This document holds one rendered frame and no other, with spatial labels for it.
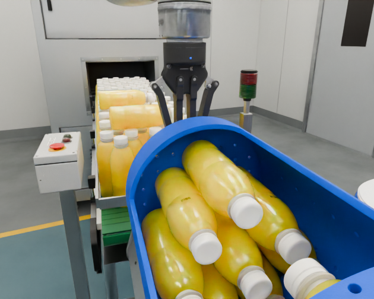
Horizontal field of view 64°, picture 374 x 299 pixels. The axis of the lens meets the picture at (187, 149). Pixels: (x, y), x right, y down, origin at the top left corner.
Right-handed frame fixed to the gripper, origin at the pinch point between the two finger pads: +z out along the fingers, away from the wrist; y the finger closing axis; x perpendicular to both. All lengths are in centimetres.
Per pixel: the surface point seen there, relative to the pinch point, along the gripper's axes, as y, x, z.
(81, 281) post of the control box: 27, -29, 53
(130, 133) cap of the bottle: 7.6, -33.2, 5.9
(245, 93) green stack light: -36, -46, -2
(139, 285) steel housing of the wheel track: 11.0, 2.7, 28.9
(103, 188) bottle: 16.9, -32.4, 22.7
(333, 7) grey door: -283, -305, -56
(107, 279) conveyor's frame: 19, -46, 70
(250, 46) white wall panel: -251, -464, -5
